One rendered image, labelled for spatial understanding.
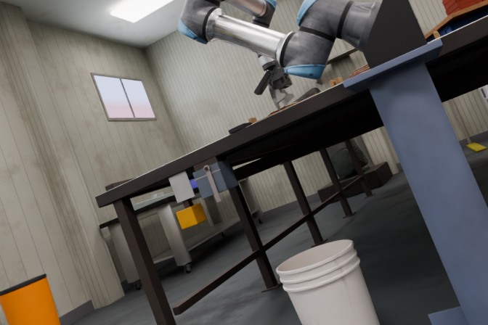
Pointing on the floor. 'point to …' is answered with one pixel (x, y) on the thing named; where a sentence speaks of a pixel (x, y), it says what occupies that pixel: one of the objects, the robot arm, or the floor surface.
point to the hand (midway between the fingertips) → (282, 109)
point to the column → (435, 175)
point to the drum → (30, 303)
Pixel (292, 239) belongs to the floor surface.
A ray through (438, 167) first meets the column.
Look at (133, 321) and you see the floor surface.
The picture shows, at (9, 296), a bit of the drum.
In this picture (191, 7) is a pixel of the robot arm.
